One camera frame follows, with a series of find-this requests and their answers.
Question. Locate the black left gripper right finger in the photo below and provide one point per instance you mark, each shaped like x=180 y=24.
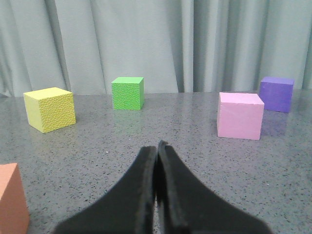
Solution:
x=189 y=207

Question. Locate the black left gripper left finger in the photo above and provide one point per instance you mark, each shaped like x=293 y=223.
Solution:
x=128 y=208

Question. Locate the pink foam block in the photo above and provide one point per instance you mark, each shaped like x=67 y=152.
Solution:
x=239 y=115

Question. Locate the orange foam block left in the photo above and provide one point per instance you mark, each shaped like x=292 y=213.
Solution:
x=14 y=215

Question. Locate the green foam block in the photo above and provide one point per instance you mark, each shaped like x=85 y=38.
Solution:
x=128 y=93

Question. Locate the yellow foam block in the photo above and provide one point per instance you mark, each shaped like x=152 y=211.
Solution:
x=49 y=109

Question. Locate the dark purple foam block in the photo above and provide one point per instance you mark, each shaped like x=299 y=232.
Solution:
x=276 y=93

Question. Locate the grey-green curtain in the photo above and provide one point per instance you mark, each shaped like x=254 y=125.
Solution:
x=176 y=45

